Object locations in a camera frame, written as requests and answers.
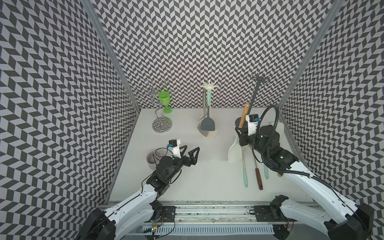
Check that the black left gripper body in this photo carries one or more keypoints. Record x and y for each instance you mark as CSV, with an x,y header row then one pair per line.
x,y
178,163

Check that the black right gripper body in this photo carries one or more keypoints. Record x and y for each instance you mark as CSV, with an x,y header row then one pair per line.
x,y
251,139

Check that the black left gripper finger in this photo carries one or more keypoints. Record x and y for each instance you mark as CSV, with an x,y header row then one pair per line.
x,y
183,150
193,156

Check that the white spatula wooden handle rack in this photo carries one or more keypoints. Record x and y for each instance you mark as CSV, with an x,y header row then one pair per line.
x,y
235,151

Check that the grey spatula mint handle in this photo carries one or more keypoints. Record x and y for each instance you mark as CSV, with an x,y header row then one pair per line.
x,y
266,172

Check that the steel spoon brown handle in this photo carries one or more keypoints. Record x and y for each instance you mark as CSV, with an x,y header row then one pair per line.
x,y
258,175

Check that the white spatula mint handle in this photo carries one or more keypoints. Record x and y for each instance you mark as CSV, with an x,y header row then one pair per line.
x,y
245,176

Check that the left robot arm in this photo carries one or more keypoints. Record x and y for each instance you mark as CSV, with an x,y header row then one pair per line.
x,y
132,204

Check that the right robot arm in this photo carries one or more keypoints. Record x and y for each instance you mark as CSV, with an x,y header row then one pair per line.
x,y
340,217

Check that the dark grey utensil rack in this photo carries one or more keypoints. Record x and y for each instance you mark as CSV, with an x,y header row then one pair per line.
x,y
259,81

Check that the cream utensil rack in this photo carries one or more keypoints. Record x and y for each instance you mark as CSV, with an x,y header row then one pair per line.
x,y
209,86

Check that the pink ceramic cup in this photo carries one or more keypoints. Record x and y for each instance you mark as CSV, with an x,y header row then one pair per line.
x,y
154,157

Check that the green plastic goblet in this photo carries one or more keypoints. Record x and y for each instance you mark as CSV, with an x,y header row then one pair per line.
x,y
165,99

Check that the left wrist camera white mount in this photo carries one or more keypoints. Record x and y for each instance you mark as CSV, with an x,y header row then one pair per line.
x,y
174,147

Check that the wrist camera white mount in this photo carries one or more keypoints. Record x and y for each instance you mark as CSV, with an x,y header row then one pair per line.
x,y
252,122
174,147

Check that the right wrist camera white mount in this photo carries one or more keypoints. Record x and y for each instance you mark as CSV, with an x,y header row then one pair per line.
x,y
252,122

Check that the chrome wire glass rack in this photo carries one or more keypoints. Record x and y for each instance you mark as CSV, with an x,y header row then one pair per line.
x,y
149,96

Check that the grey turner mint handle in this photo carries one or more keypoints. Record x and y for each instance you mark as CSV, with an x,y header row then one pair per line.
x,y
208,124

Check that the metal base rail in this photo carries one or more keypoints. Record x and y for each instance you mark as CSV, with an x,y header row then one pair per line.
x,y
156,221

